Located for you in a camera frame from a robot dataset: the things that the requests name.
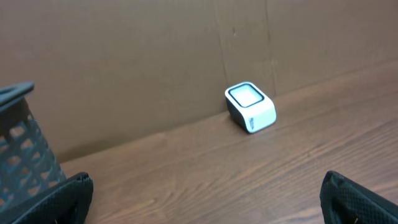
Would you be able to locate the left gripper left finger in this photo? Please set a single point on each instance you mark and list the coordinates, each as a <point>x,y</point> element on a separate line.
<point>67,202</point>

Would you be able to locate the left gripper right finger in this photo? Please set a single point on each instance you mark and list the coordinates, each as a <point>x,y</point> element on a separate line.
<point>343,201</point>

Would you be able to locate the white barcode scanner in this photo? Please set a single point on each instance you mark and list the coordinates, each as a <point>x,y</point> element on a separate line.
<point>249,107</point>

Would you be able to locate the grey plastic mesh basket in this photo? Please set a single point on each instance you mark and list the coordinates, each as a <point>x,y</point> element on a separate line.
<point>28,165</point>

